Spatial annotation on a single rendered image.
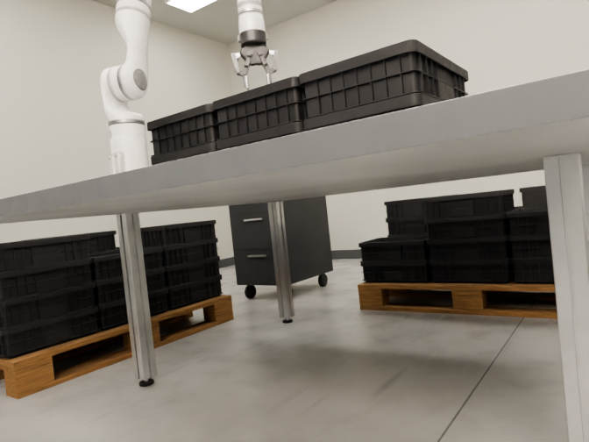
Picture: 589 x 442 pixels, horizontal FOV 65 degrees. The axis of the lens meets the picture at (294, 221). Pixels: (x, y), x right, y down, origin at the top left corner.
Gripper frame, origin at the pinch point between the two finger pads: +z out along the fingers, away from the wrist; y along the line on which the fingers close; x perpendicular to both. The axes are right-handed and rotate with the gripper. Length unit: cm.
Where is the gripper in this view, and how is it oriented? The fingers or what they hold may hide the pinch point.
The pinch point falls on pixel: (258, 83)
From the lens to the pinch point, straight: 139.9
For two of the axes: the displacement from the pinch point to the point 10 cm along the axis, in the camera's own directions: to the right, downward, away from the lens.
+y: 9.9, -1.0, 0.7
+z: 1.0, 9.9, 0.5
